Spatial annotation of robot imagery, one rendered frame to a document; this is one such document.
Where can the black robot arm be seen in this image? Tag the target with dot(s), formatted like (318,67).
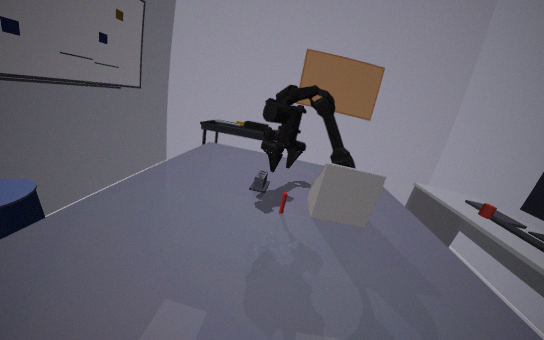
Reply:
(280,111)

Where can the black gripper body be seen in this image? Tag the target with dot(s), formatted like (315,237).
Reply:
(287,139)

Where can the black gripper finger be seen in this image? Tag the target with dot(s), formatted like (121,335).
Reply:
(274,160)
(292,156)

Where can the red peg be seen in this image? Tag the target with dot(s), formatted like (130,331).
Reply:
(283,202)

